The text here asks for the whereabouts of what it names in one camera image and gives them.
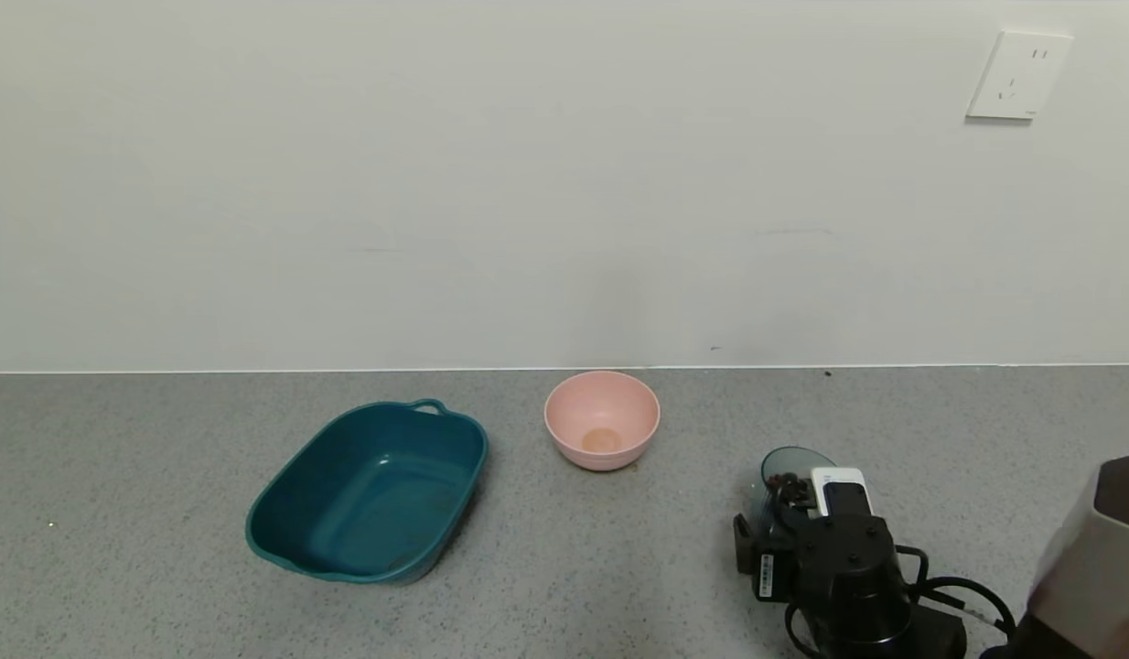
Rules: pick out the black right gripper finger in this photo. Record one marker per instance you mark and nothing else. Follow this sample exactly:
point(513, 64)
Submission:
point(745, 545)

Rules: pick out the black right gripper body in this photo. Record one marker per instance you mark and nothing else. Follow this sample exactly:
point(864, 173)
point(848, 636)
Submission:
point(763, 569)

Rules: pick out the brown solid pieces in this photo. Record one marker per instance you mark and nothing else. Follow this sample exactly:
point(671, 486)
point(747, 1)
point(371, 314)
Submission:
point(784, 488)

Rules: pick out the clear blue-tinted cup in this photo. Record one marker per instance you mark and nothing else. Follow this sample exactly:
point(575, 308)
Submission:
point(793, 460)

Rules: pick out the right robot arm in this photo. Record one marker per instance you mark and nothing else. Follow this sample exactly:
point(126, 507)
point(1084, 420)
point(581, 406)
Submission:
point(1095, 567)

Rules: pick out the pink ribbed bowl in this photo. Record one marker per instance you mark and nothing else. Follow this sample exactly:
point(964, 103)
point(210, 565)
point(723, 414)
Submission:
point(601, 421)

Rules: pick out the teal plastic basin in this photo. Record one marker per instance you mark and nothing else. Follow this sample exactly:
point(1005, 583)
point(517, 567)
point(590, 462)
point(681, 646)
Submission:
point(372, 503)

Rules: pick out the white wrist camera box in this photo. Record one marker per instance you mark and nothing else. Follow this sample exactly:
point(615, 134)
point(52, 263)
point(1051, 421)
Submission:
point(839, 490)

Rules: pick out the white wall socket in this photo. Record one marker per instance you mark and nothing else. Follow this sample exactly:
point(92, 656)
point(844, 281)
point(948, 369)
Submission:
point(1017, 75)

